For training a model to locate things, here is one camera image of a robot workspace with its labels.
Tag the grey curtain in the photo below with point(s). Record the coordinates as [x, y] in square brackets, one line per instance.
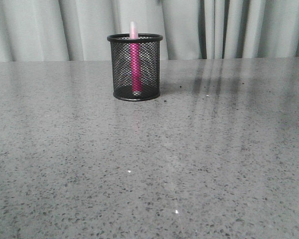
[61, 30]

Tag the pink marker pen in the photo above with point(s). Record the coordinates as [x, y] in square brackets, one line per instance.
[135, 60]

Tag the black mesh pen holder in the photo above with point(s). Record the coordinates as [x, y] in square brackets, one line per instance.
[149, 51]

